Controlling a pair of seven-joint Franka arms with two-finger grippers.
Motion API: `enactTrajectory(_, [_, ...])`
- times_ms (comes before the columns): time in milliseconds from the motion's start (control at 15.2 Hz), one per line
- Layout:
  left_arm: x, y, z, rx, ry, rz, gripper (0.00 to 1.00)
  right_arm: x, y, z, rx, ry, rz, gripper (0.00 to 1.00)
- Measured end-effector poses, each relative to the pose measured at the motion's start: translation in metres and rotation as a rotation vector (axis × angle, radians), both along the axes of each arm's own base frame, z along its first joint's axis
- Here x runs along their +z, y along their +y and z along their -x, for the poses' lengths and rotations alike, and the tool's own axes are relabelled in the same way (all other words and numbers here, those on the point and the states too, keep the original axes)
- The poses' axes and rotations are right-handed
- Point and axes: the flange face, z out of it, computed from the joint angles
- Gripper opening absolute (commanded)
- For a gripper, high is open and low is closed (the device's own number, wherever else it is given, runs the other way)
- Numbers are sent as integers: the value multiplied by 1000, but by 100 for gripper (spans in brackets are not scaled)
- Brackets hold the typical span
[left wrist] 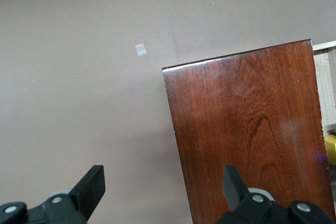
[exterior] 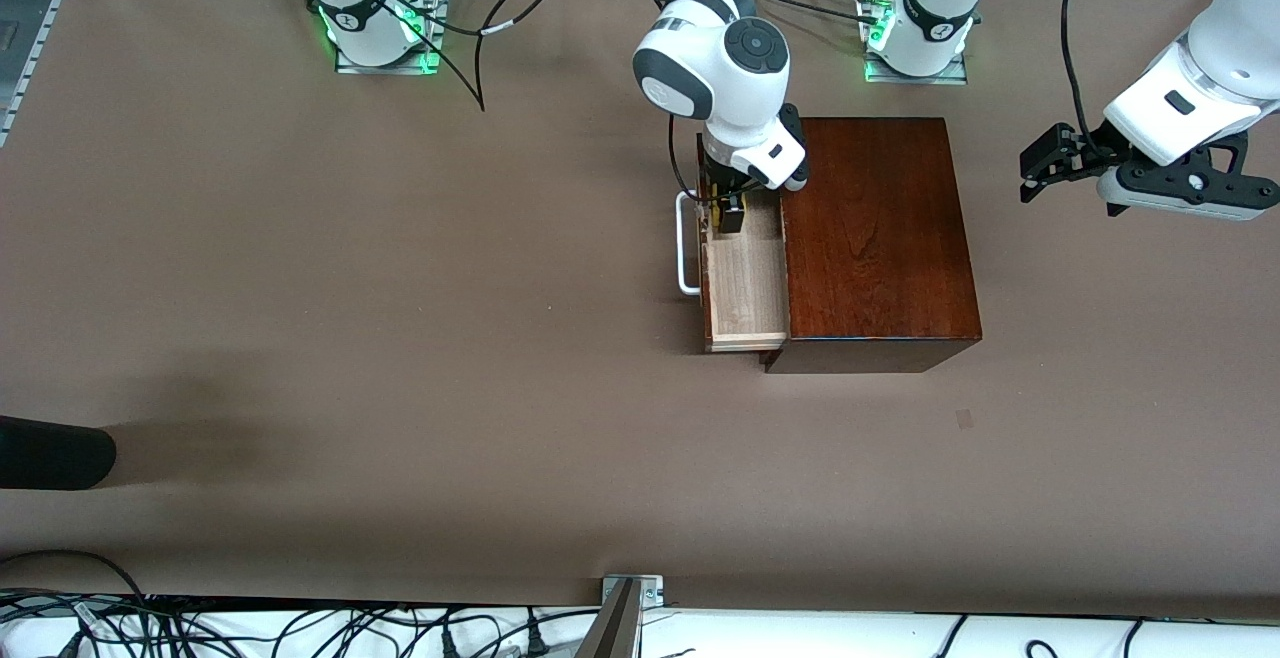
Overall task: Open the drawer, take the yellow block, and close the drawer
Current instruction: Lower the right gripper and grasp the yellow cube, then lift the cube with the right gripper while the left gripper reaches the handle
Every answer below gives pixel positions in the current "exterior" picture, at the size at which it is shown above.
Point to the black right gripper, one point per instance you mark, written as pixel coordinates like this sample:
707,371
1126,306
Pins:
719,182

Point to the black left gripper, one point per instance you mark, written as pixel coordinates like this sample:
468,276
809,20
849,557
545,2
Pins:
1088,150

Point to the yellow block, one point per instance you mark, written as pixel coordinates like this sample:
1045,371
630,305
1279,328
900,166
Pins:
714,221

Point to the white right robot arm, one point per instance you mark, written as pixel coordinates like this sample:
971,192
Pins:
720,78

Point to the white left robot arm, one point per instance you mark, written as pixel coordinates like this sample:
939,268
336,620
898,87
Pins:
1220,58

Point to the dark brown wooden cabinet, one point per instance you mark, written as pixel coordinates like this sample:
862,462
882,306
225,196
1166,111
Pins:
880,238

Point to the brown paper table cover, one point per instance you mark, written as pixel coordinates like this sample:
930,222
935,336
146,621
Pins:
400,338

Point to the black cylinder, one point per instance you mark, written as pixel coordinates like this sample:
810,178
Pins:
50,453

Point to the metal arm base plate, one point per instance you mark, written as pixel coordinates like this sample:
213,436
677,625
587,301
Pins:
915,79
385,68

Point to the aluminium camera mount post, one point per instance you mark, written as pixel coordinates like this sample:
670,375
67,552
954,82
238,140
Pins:
620,618

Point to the aluminium side rail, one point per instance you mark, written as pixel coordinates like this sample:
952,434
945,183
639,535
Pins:
30,58

